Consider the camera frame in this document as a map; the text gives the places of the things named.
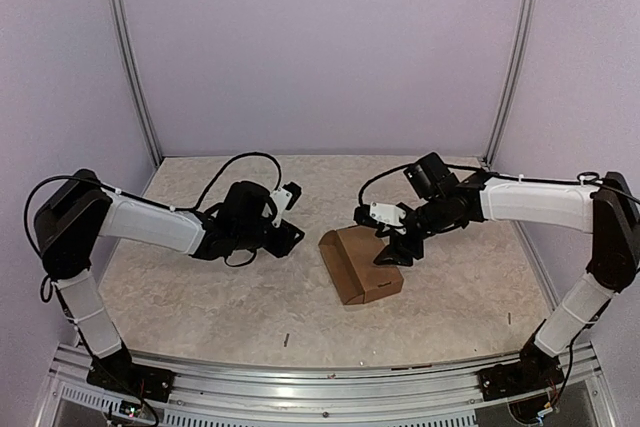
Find brown cardboard box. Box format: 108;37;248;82
318;226;404;305

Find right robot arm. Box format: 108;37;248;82
354;152;639;391

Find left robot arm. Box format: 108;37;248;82
31;169;304;392

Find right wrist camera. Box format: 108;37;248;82
354;202;407;228

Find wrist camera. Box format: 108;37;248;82
270;181;302;228
354;202;407;228

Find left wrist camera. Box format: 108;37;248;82
270;181;302;228

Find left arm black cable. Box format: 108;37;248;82
22;151;284;298

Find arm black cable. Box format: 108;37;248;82
22;151;284;298
357;162;640;228

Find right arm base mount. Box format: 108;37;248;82
477;359;564;401

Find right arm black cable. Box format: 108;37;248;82
357;162;640;228

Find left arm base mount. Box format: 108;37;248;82
87;363;176;403

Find front aluminium rail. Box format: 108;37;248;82
29;344;616;427

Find right aluminium frame post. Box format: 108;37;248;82
482;0;536;167

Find aluminium frame post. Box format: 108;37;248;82
108;0;164;169
482;0;536;167

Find left aluminium frame post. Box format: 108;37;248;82
108;0;164;169

